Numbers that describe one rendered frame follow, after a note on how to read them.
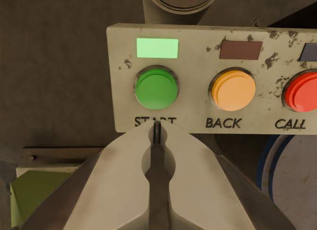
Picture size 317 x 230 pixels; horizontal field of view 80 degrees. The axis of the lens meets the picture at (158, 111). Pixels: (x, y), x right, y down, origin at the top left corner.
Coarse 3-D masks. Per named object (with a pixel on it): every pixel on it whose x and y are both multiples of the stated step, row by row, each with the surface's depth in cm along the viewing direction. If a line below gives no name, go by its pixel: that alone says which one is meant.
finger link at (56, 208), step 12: (96, 156) 9; (84, 168) 8; (72, 180) 8; (84, 180) 8; (60, 192) 7; (72, 192) 7; (48, 204) 7; (60, 204) 7; (72, 204) 7; (36, 216) 6; (48, 216) 6; (60, 216) 6; (24, 228) 6; (36, 228) 6; (48, 228) 6; (60, 228) 6
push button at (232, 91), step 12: (228, 72) 18; (240, 72) 17; (216, 84) 18; (228, 84) 18; (240, 84) 18; (252, 84) 18; (216, 96) 18; (228, 96) 18; (240, 96) 18; (252, 96) 19; (228, 108) 19; (240, 108) 19
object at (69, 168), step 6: (18, 168) 69; (24, 168) 69; (30, 168) 69; (36, 168) 69; (42, 168) 69; (48, 168) 69; (54, 168) 69; (60, 168) 69; (66, 168) 70; (72, 168) 70; (18, 174) 69
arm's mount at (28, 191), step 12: (24, 180) 62; (36, 180) 63; (48, 180) 64; (60, 180) 64; (12, 192) 57; (24, 192) 56; (36, 192) 56; (48, 192) 57; (12, 204) 58; (24, 204) 51; (36, 204) 51; (12, 216) 59; (24, 216) 46
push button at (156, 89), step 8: (144, 72) 18; (152, 72) 17; (160, 72) 17; (144, 80) 17; (152, 80) 17; (160, 80) 17; (168, 80) 17; (136, 88) 18; (144, 88) 18; (152, 88) 18; (160, 88) 18; (168, 88) 18; (176, 88) 18; (136, 96) 18; (144, 96) 18; (152, 96) 18; (160, 96) 18; (168, 96) 18; (144, 104) 18; (152, 104) 18; (160, 104) 18; (168, 104) 19
